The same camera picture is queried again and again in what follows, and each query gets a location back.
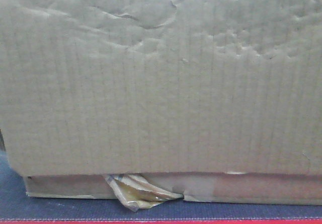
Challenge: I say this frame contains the large brown cardboard box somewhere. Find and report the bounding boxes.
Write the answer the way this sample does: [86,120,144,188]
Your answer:
[1,0,321,205]

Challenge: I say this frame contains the crumpled brown packing tape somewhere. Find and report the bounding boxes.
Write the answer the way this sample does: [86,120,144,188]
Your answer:
[104,174,184,212]

